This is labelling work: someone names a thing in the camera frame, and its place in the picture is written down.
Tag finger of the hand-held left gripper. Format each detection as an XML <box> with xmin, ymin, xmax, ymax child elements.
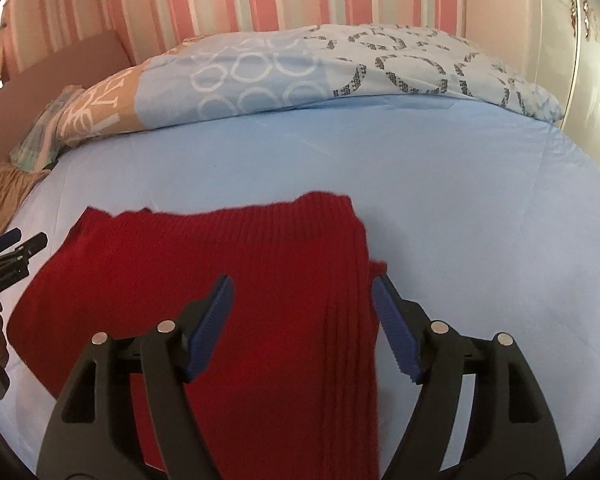
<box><xmin>0</xmin><ymin>232</ymin><xmax>49</xmax><ymax>267</ymax></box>
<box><xmin>0</xmin><ymin>227</ymin><xmax>24</xmax><ymax>260</ymax></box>

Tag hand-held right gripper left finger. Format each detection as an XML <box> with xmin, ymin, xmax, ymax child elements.
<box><xmin>36</xmin><ymin>274</ymin><xmax>236</xmax><ymax>480</ymax></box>

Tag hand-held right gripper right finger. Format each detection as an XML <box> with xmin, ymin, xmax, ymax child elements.
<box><xmin>371</xmin><ymin>274</ymin><xmax>567</xmax><ymax>480</ymax></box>

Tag red knit sweater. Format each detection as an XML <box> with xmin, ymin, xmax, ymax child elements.
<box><xmin>6</xmin><ymin>191</ymin><xmax>389</xmax><ymax>480</ymax></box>

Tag tan ruffled cloth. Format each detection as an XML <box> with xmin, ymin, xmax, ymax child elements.
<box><xmin>0</xmin><ymin>162</ymin><xmax>52</xmax><ymax>242</ymax></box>

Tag checked pastel cloth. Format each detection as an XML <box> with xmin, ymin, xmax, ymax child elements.
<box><xmin>9</xmin><ymin>85</ymin><xmax>89</xmax><ymax>174</ymax></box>

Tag light blue quilted blanket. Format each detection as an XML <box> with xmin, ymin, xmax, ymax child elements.
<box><xmin>0</xmin><ymin>97</ymin><xmax>600</xmax><ymax>480</ymax></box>

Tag pink padded headboard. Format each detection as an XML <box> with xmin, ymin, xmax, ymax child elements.
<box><xmin>0</xmin><ymin>30</ymin><xmax>134</xmax><ymax>202</ymax></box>

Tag blue and tan patterned duvet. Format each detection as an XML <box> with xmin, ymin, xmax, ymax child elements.
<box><xmin>55</xmin><ymin>24</ymin><xmax>564</xmax><ymax>149</ymax></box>

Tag white wardrobe with floral decals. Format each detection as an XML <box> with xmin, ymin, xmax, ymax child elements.
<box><xmin>527</xmin><ymin>0</ymin><xmax>600</xmax><ymax>192</ymax></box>

